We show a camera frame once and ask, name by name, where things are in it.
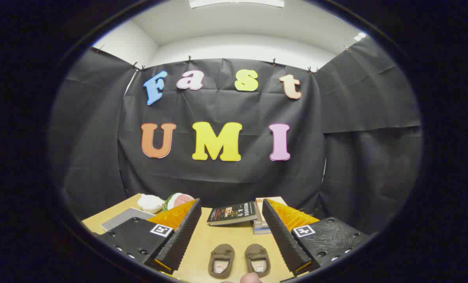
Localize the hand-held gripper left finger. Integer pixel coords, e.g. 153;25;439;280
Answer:
96;198;202;275

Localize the watermelon slice plush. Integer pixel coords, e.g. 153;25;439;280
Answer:
163;193;195;211

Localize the black cover book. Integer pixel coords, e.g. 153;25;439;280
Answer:
207;201;258;226

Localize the beige fabric storage box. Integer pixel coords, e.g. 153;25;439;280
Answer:
101;208;156;232

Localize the brown fuzzy shoe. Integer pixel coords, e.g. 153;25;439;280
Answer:
208;244;235;279
245;244;271;277

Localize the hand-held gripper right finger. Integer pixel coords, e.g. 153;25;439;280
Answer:
262;198;372;277

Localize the ceiling light panel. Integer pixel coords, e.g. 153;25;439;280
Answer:
189;0;285;9

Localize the beige cover book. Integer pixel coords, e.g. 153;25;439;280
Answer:
254;197;288;228

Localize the white plush toy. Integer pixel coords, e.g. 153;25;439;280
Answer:
138;194;165;214

